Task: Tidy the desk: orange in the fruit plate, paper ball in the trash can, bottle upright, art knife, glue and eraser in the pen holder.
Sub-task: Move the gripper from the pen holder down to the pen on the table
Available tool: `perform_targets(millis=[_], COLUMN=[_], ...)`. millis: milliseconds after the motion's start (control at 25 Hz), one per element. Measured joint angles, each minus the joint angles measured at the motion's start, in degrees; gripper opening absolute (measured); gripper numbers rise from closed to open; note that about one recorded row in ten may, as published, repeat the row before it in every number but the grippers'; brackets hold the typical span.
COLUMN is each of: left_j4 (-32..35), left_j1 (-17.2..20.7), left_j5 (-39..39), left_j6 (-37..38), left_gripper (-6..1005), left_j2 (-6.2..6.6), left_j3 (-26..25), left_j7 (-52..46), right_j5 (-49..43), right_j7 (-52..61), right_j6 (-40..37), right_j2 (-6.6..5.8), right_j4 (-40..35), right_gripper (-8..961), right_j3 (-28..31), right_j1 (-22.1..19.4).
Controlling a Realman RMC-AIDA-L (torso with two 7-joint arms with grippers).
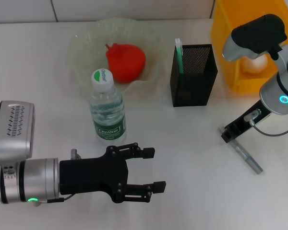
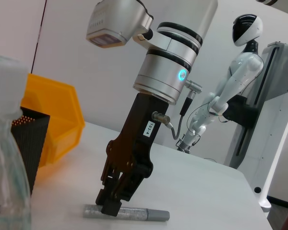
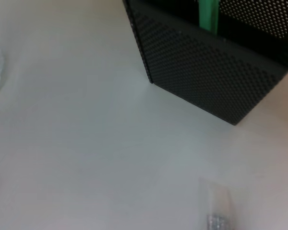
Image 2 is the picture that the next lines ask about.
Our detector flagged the white black humanoid robot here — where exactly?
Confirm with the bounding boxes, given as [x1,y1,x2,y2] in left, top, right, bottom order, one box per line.
[176,14,265,154]

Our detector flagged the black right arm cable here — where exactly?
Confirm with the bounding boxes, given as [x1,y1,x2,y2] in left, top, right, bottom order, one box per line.
[152,90,198,141]

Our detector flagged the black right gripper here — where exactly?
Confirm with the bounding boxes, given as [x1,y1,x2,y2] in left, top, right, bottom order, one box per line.
[95,92,170,217]

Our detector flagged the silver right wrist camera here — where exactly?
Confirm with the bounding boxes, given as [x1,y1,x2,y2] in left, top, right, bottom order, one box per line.
[85,0,155,48]

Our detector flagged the yellow plastic bin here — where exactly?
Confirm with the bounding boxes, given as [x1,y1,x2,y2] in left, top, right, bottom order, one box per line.
[20,73,86,170]

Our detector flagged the silver glitter pen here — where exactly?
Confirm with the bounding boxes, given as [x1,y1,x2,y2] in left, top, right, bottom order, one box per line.
[83,203,170,222]

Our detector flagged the black mesh pen holder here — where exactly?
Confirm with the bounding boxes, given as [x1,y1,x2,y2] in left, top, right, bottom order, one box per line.
[11,106,51,196]

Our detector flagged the white grey robot lift stand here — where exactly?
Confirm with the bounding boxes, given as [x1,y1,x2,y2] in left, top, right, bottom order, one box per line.
[224,41,288,213]

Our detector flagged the clear green-label water bottle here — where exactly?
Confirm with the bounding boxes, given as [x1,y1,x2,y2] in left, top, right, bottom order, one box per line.
[0,54,32,230]

